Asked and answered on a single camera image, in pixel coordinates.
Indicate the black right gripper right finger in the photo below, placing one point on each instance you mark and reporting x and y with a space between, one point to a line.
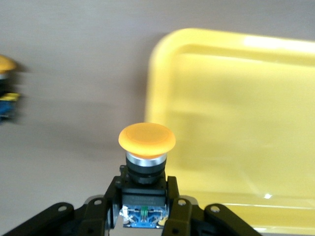
177 216

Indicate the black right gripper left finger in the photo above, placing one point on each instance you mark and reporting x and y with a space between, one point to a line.
110 209

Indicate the yellow mushroom push button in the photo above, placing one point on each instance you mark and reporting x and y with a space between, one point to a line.
147 140
6 66

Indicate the yellow plastic tray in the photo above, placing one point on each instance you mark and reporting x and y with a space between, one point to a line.
233 123

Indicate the brown table cover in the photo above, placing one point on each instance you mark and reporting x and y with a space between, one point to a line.
73 49

